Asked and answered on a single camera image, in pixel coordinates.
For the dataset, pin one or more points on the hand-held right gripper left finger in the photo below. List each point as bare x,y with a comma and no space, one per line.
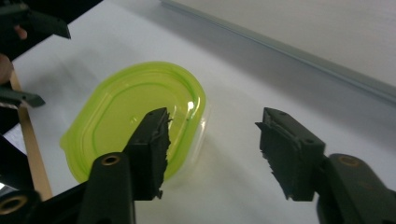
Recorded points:
149,155

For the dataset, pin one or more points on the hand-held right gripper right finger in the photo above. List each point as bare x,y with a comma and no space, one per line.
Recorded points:
289,155

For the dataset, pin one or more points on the clear plastic container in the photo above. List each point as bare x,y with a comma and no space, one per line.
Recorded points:
199,137

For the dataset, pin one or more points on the yellowish transparent container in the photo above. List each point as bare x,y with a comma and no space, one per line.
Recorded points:
124,102

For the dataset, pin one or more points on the wooden table edge strip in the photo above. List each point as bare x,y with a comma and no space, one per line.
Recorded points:
32,149

